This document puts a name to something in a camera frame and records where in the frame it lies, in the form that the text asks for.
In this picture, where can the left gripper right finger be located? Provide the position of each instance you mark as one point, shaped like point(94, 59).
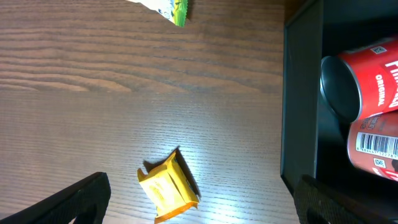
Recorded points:
point(316, 203)

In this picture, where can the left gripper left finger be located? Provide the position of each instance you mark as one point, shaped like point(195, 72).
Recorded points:
point(85, 201)

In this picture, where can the red Pringles can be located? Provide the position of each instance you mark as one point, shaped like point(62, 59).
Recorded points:
point(361, 83)

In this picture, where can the green white snack packet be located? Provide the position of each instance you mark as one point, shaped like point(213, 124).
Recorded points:
point(173, 10)

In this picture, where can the dark green open box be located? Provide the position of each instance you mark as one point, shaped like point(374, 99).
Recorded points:
point(314, 139)

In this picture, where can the small yellow snack packet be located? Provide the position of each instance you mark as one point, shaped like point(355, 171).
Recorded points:
point(168, 188)

